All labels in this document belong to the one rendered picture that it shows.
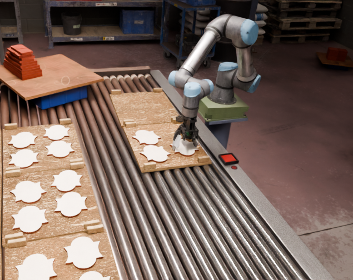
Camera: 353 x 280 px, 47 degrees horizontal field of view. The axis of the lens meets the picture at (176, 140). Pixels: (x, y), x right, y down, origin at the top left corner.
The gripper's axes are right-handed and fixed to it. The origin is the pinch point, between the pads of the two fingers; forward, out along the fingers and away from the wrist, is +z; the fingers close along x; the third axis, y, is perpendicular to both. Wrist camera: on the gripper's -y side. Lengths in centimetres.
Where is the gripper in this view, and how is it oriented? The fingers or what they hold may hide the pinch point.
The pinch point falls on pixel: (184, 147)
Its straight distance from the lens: 202.5
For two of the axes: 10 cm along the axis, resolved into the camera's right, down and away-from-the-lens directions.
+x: 9.5, -1.0, 3.1
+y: 3.1, 5.2, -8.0
